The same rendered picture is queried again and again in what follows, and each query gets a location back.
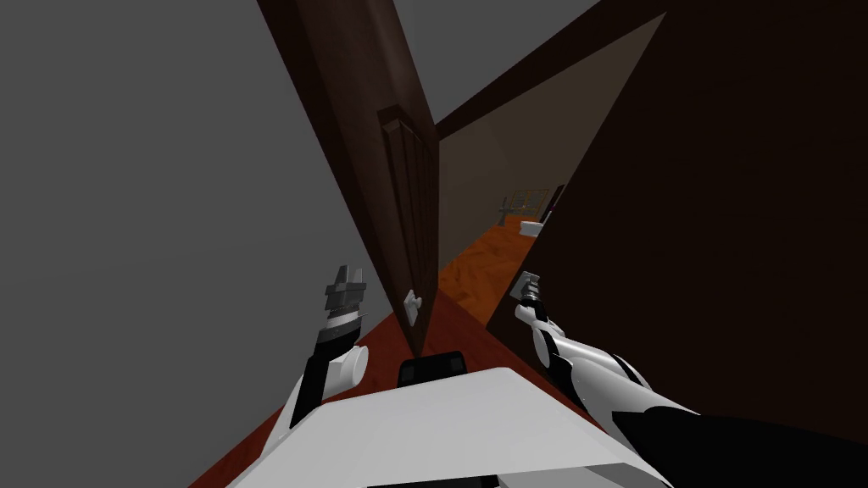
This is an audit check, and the dark brown door leaf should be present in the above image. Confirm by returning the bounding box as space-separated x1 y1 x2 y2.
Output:
256 0 442 361

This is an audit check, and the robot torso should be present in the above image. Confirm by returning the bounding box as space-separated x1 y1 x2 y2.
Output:
226 350 674 488

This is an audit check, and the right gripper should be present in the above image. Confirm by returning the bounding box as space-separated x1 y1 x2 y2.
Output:
509 270 543 303

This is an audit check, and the window with pale grid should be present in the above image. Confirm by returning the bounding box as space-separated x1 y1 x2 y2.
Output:
508 189 550 221

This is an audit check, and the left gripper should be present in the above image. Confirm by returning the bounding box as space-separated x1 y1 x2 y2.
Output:
324 264 369 319

